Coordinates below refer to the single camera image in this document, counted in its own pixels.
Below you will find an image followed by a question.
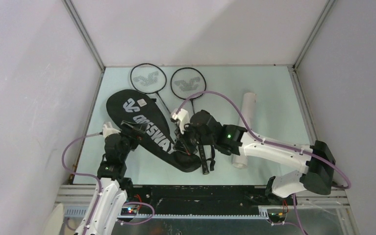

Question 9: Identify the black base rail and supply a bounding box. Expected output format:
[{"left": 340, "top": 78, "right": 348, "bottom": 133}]
[{"left": 119, "top": 178, "right": 293, "bottom": 217}]

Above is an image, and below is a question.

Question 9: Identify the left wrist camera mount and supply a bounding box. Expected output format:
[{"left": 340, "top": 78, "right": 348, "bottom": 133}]
[{"left": 102, "top": 121, "right": 121, "bottom": 138}]

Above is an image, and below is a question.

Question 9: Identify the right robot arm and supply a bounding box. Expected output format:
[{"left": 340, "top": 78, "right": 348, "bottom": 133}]
[{"left": 171, "top": 109, "right": 335, "bottom": 205}]

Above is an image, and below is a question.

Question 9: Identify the black racket bag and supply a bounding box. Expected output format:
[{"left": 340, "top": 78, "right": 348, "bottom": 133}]
[{"left": 106, "top": 89, "right": 201, "bottom": 172}]

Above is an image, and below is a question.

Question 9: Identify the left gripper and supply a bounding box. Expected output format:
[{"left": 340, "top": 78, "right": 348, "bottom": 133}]
[{"left": 119, "top": 121, "right": 147, "bottom": 161}]

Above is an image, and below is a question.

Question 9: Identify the badminton racket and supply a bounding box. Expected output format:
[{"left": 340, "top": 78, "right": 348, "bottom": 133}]
[
  {"left": 170, "top": 67, "right": 215, "bottom": 175},
  {"left": 129, "top": 63, "right": 211, "bottom": 176}
]

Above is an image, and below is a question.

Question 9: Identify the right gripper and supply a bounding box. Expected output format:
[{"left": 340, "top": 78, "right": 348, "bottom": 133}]
[{"left": 173, "top": 121, "right": 215, "bottom": 156}]

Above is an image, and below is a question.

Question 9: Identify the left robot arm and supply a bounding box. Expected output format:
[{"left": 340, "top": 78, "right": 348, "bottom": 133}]
[{"left": 75, "top": 121, "right": 147, "bottom": 235}]

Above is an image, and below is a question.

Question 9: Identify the white shuttlecock tube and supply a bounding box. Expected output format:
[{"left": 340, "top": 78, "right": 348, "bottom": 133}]
[{"left": 232, "top": 93, "right": 257, "bottom": 169}]

